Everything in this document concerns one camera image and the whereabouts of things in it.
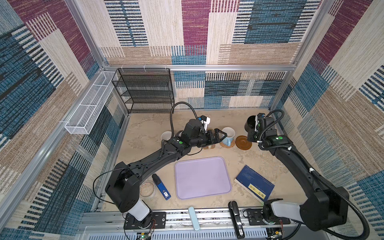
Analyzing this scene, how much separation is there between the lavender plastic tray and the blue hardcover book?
2.8 inches

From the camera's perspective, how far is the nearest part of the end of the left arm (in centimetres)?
67

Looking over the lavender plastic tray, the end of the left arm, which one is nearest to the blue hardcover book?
the lavender plastic tray

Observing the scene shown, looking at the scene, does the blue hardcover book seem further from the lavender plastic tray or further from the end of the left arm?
the end of the left arm

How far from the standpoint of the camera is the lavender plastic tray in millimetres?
834

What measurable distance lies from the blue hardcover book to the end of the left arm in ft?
1.06

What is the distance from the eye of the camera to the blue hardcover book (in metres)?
0.81

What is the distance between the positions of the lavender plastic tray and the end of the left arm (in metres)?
0.28
